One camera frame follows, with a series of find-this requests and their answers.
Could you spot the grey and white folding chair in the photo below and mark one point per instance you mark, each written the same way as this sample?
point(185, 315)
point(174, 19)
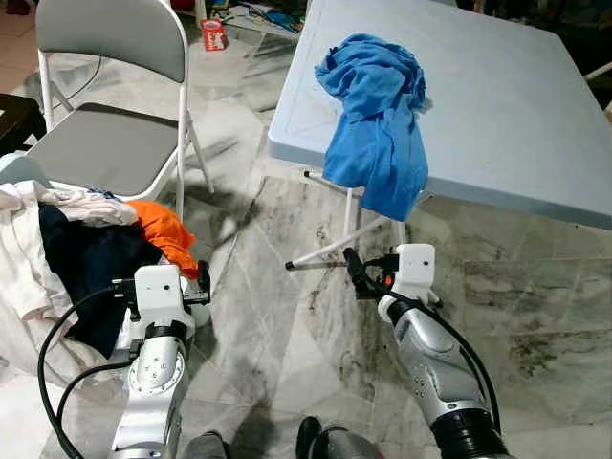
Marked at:
point(105, 143)

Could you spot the grey robot left leg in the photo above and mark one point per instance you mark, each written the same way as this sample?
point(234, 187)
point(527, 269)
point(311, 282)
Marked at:
point(206, 447)

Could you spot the blue checked cloth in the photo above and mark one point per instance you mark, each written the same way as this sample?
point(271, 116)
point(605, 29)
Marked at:
point(103, 194)

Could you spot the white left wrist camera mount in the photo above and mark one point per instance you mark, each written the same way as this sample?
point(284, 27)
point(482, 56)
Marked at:
point(161, 292)

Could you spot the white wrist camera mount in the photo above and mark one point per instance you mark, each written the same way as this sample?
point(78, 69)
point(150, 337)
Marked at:
point(161, 292)
point(416, 273)

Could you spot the dark navy garment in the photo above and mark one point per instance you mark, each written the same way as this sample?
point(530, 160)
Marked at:
point(96, 268)

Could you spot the red printed box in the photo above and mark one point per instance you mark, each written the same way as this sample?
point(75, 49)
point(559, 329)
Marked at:
point(214, 36)

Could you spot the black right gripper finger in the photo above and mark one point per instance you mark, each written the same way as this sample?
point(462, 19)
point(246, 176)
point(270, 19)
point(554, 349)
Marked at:
point(356, 273)

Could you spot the orange garment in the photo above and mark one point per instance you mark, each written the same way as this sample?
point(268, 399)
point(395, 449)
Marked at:
point(163, 234)

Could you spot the blue shirt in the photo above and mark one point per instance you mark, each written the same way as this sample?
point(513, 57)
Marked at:
point(378, 124)

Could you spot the grey robot right leg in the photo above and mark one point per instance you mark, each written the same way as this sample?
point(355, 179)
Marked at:
point(339, 442)

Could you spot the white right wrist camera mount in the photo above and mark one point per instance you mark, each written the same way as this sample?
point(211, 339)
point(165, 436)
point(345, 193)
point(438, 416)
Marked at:
point(416, 273)

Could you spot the grey robot leg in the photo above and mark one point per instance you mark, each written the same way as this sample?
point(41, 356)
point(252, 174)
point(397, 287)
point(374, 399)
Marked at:
point(206, 447)
point(339, 442)

